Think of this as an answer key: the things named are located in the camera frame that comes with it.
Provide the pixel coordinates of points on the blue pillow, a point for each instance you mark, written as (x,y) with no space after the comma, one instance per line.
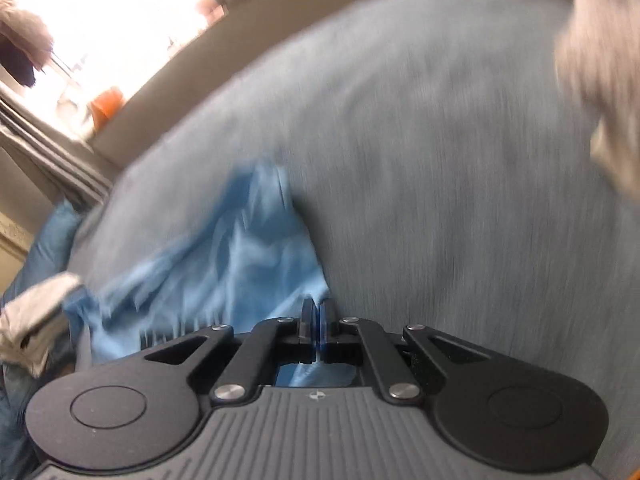
(50,245)

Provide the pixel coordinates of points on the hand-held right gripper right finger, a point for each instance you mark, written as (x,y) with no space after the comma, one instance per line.
(327,320)

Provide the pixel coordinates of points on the pink flower pot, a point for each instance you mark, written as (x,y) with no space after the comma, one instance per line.
(209,10)

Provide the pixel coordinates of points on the window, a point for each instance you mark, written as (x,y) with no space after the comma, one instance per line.
(125,20)

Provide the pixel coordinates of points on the light blue shirt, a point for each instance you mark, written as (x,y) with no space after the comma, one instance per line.
(225,270)

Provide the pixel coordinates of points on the cream carved headboard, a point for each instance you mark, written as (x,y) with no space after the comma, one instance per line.
(10,240)

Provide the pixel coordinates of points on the hanging dark clothes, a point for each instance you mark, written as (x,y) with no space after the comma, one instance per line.
(25,35)

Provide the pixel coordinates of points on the beige folded garment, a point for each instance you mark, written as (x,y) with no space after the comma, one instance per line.
(620,155)

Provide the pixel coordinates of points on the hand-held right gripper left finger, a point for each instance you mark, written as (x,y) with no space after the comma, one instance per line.
(307,320)

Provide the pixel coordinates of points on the white folded clothes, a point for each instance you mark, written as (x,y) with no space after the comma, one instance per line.
(35,305)

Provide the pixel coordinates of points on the grey curtain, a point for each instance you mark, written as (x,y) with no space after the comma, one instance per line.
(50,155)

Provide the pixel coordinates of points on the orange bag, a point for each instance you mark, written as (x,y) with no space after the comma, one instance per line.
(107,107)

